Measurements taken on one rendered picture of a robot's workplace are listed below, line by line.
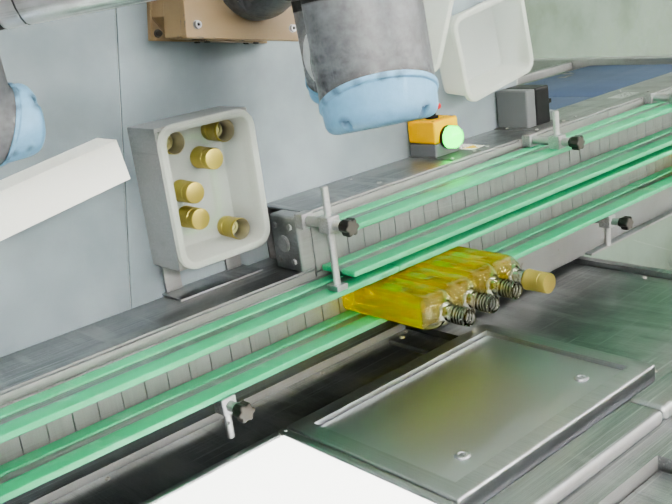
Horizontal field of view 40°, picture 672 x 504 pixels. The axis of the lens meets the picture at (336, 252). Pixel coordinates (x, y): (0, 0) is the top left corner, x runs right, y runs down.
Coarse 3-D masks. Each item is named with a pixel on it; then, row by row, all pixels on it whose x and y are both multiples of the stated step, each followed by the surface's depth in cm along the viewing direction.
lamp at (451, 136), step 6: (444, 126) 176; (450, 126) 175; (456, 126) 175; (444, 132) 175; (450, 132) 174; (456, 132) 174; (462, 132) 176; (444, 138) 174; (450, 138) 174; (456, 138) 174; (462, 138) 176; (444, 144) 175; (450, 144) 174; (456, 144) 175
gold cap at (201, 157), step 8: (192, 152) 145; (200, 152) 143; (208, 152) 142; (216, 152) 143; (192, 160) 145; (200, 160) 143; (208, 160) 142; (216, 160) 143; (200, 168) 146; (208, 168) 143; (216, 168) 144
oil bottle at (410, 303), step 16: (368, 288) 150; (384, 288) 148; (400, 288) 146; (416, 288) 146; (432, 288) 145; (352, 304) 154; (368, 304) 151; (384, 304) 148; (400, 304) 145; (416, 304) 142; (432, 304) 141; (400, 320) 146; (416, 320) 143; (432, 320) 141
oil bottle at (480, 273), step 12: (420, 264) 156; (432, 264) 155; (444, 264) 154; (456, 264) 153; (468, 264) 152; (480, 264) 151; (468, 276) 149; (480, 276) 148; (492, 276) 149; (480, 288) 148
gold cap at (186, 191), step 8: (176, 184) 143; (184, 184) 142; (192, 184) 141; (200, 184) 142; (176, 192) 143; (184, 192) 141; (192, 192) 141; (200, 192) 142; (176, 200) 144; (184, 200) 142; (192, 200) 141; (200, 200) 142
